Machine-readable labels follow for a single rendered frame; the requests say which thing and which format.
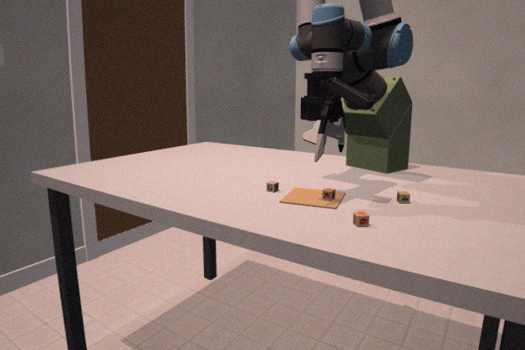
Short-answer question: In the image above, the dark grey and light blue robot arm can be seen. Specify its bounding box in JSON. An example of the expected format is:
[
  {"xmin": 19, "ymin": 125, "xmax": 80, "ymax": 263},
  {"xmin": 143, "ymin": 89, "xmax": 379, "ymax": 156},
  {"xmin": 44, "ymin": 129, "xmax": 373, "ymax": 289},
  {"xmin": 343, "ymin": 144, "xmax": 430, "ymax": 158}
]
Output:
[{"xmin": 289, "ymin": 0, "xmax": 413, "ymax": 110}]

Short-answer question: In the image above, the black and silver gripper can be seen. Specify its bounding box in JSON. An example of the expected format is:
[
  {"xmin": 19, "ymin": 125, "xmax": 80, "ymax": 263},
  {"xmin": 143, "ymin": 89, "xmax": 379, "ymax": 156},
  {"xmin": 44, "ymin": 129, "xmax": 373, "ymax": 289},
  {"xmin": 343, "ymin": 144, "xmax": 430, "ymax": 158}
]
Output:
[{"xmin": 300, "ymin": 71, "xmax": 345, "ymax": 162}]

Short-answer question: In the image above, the tan flat mat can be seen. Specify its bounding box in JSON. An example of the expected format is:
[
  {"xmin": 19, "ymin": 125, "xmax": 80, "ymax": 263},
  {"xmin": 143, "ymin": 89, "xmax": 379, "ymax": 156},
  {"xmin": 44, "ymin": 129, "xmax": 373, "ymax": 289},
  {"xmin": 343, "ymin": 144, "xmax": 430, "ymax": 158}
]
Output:
[{"xmin": 279, "ymin": 187, "xmax": 345, "ymax": 210}]

